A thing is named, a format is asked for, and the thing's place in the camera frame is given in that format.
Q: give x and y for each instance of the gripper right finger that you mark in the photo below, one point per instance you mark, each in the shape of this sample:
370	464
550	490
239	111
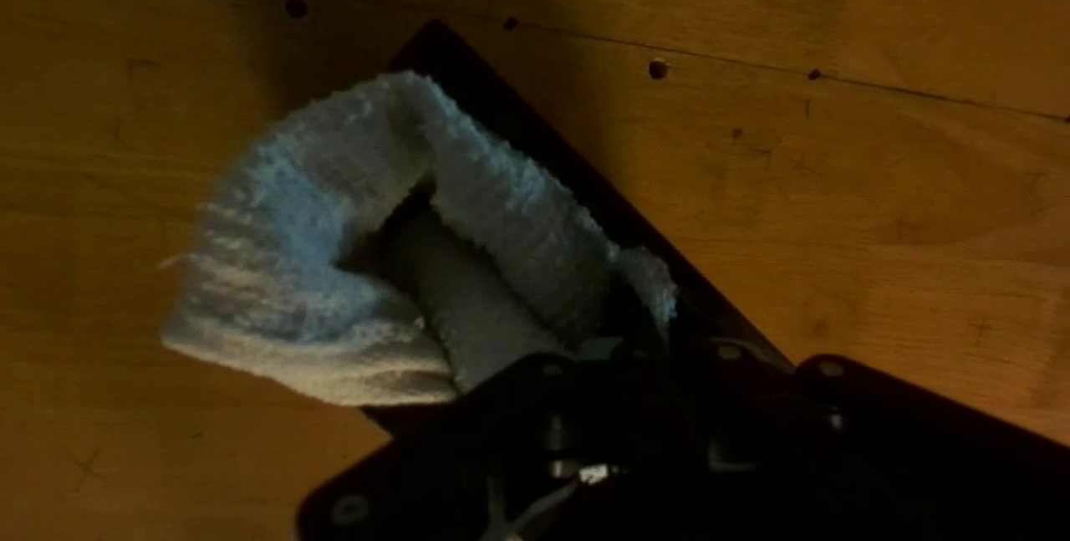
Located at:
903	441

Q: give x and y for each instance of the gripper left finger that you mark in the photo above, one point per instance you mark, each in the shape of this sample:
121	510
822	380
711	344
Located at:
468	449

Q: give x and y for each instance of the white terry cloth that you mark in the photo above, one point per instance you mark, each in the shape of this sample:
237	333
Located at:
301	273

